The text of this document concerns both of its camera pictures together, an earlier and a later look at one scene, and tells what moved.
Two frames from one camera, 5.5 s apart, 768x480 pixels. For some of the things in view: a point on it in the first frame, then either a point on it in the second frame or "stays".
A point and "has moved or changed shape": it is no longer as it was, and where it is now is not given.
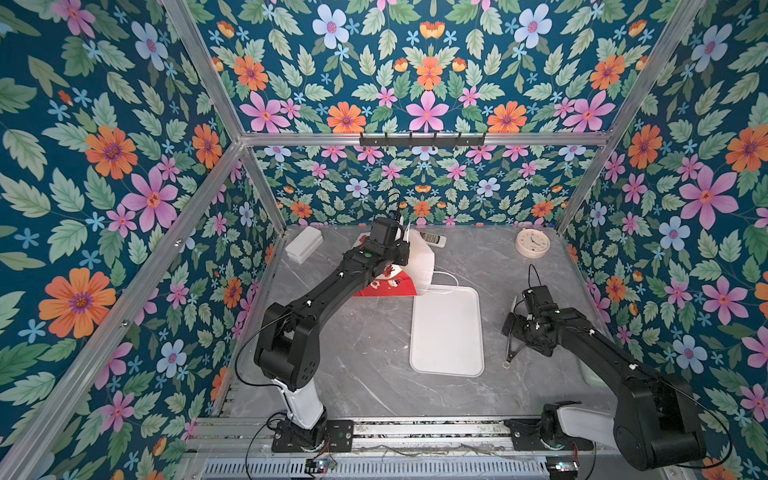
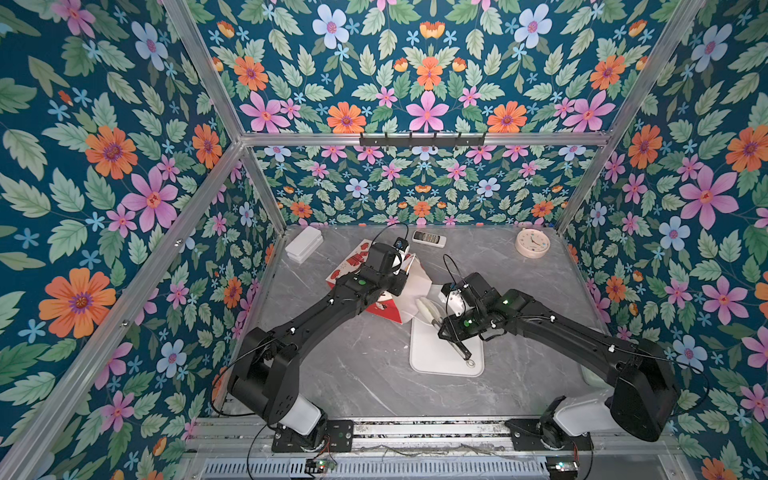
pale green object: [590, 375] stays
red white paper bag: [409, 280] has moved or changed shape
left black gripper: [402, 246] to [401, 278]
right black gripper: [515, 332] to [452, 332]
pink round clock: [532, 243] stays
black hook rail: [421, 142] stays
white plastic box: [305, 243] stays
